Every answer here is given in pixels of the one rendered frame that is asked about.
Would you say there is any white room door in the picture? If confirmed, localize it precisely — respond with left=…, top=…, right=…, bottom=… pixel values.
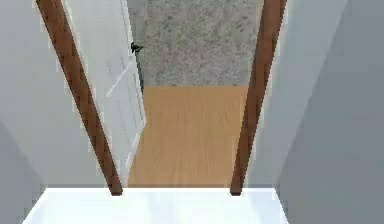
left=61, top=0, right=147, bottom=188

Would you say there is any black door handle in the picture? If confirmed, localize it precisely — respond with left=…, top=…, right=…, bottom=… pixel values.
left=130, top=41, right=145, bottom=54

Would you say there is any brown wooden door frame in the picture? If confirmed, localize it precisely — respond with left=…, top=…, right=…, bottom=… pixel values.
left=35, top=0, right=288, bottom=197

